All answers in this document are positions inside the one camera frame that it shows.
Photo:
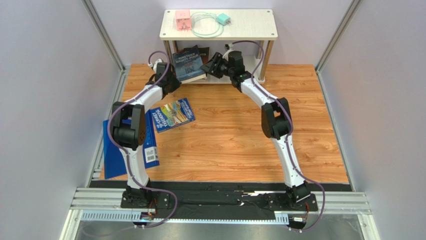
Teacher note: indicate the white two-tier shelf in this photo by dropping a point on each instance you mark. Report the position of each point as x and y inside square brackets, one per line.
[257, 25]

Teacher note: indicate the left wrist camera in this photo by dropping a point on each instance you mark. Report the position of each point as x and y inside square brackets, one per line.
[153, 65]

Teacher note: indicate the mint green charger plug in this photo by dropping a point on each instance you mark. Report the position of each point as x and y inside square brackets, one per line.
[223, 19]

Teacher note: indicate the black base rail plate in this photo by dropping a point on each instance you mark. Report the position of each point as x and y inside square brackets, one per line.
[241, 201]

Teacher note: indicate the blue 91-storey treehouse book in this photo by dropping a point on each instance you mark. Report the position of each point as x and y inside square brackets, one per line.
[172, 115]

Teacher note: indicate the blue clip file folder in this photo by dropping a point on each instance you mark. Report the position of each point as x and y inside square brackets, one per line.
[114, 163]

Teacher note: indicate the dark three days book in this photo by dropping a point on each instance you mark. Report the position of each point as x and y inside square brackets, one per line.
[204, 54]

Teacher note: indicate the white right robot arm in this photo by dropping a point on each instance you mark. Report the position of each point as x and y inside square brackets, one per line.
[276, 121]

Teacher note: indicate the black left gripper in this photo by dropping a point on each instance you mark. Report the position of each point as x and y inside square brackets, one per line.
[177, 83]

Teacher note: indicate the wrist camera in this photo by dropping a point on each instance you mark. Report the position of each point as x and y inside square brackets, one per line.
[229, 47]
[153, 65]

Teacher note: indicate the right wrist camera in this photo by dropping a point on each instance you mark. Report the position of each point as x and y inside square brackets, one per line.
[229, 47]

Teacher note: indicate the dark nineteen eighty-four book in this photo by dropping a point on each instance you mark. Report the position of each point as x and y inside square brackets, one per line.
[187, 65]

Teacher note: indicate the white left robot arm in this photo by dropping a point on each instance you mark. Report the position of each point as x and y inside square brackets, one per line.
[127, 130]

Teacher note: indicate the pink power cube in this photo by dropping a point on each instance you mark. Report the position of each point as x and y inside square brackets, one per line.
[183, 20]

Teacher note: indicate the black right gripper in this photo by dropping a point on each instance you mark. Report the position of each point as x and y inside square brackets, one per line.
[215, 66]

